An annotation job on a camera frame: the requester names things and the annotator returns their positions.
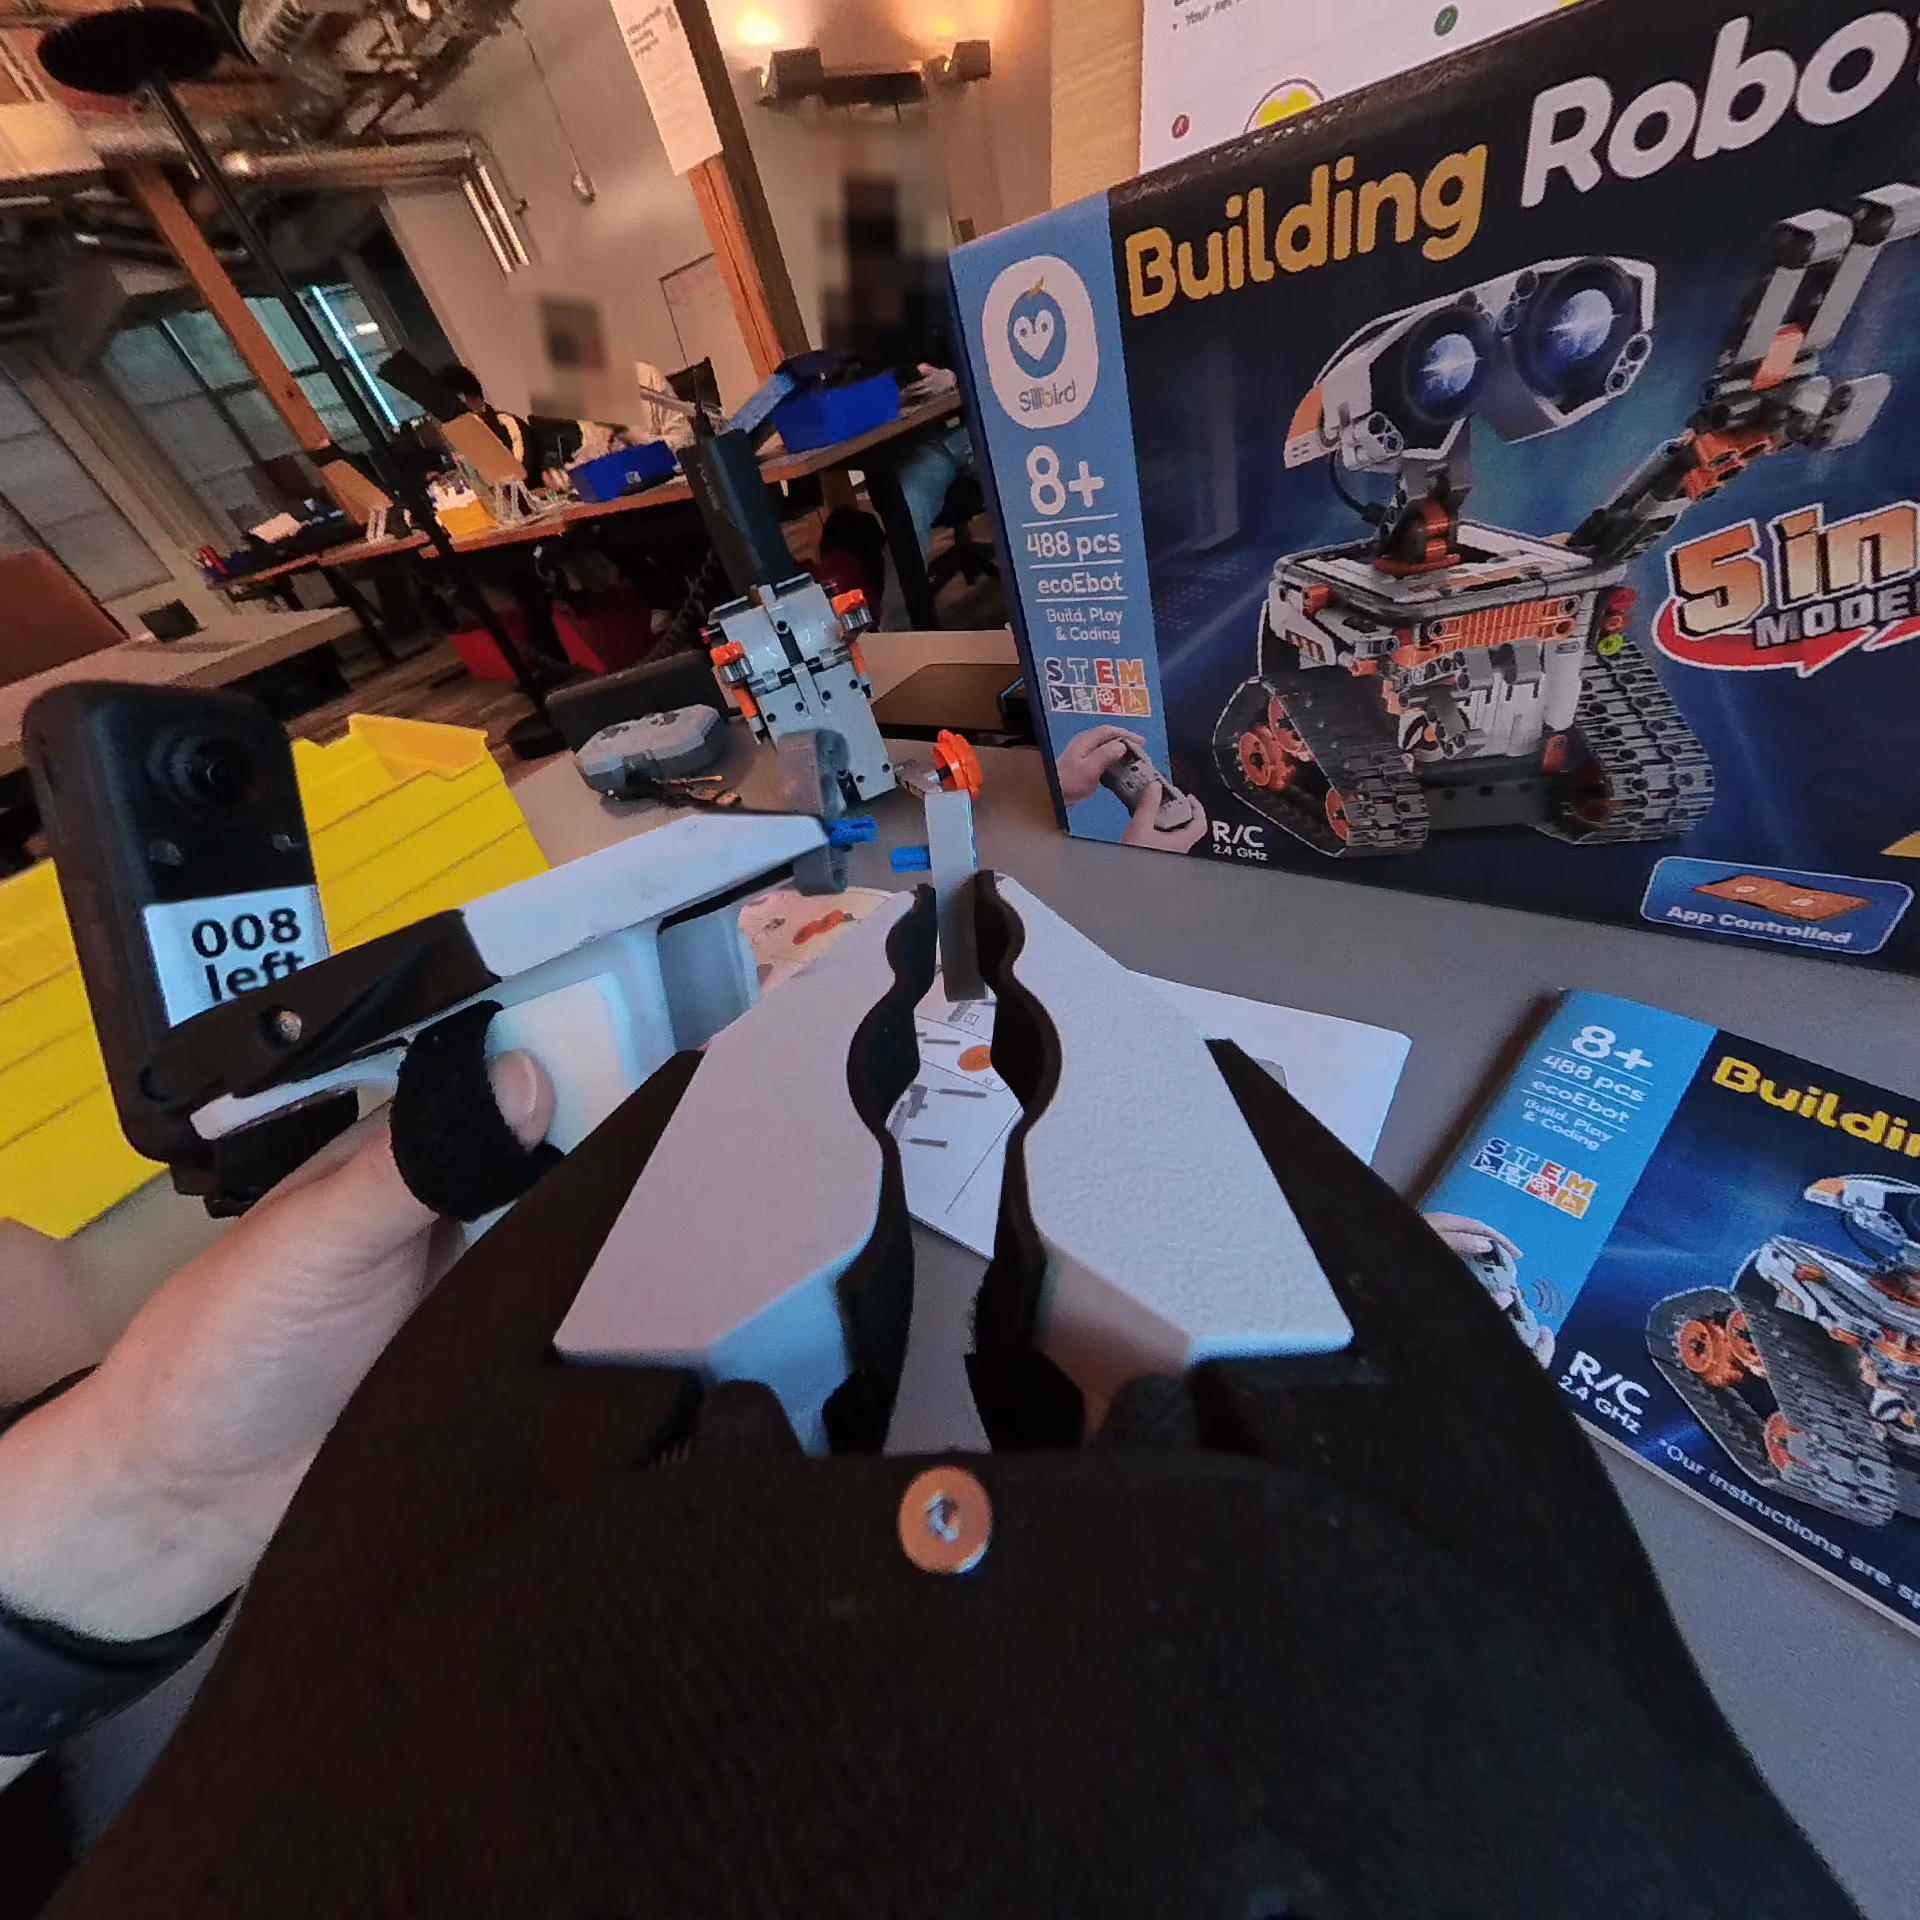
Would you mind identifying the person's left hand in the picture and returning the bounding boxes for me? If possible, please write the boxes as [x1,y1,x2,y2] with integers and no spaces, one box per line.
[0,1047,562,1646]

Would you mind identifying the black wrist band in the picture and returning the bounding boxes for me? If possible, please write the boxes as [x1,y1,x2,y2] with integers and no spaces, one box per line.
[0,1592,243,1756]

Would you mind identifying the grey holed beam with blue pin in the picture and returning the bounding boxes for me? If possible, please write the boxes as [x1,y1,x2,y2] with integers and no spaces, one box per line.
[774,735,901,891]

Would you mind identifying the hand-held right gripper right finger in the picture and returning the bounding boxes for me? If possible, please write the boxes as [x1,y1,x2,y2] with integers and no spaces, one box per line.
[975,874,1356,1449]

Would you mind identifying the robot kit box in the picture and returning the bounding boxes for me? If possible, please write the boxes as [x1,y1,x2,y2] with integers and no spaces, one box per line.
[944,0,1920,977]

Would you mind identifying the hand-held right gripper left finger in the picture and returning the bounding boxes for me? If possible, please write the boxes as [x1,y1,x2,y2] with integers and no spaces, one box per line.
[549,885,922,1453]

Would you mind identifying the open white instruction booklet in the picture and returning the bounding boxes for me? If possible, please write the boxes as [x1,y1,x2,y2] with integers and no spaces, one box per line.
[735,885,1417,1261]

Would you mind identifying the blue instruction booklet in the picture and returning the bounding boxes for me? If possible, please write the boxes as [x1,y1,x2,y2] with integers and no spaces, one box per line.
[1417,989,1920,1640]

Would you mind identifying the black upright device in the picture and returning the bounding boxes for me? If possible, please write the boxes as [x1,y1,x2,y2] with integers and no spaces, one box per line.
[676,436,792,602]

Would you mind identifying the grey battery motor unit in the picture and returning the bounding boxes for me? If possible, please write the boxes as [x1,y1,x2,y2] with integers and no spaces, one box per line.
[576,703,731,799]

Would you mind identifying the partly built toy robot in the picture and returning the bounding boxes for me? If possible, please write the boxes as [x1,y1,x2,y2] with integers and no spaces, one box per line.
[705,579,901,805]

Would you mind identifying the black floor lamp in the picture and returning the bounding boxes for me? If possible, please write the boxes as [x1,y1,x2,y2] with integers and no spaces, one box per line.
[38,7,569,755]

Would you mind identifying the red plastic bin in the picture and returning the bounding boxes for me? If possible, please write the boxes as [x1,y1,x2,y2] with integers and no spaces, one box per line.
[449,602,609,685]

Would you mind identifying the grey desk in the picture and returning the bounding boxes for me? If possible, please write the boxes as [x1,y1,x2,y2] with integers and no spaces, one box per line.
[60,735,1920,1920]

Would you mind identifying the yellow plastic bin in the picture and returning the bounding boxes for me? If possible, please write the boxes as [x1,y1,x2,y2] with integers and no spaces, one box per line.
[0,715,553,1243]

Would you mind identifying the metal air duct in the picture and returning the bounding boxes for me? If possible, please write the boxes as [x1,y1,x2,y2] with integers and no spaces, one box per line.
[0,127,503,271]

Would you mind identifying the short grey toy beam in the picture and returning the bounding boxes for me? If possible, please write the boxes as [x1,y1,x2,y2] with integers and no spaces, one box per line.
[892,786,988,1005]

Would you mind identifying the black flat case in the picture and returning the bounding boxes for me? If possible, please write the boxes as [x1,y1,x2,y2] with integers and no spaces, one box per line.
[543,652,725,752]

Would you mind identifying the white paper notice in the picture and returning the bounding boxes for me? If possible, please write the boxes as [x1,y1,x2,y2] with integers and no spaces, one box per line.
[613,0,715,174]

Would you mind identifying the long wooden work table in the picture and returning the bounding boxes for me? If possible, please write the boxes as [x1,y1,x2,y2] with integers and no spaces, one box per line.
[209,389,961,590]

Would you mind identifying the wooden backboard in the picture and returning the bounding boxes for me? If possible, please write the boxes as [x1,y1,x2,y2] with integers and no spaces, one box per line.
[1051,0,1151,204]

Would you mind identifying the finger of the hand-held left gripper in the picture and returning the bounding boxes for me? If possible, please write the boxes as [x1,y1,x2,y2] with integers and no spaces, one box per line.
[462,814,849,1061]

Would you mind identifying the grey background table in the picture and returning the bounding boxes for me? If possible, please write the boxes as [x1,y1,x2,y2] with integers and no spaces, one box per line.
[0,606,363,781]

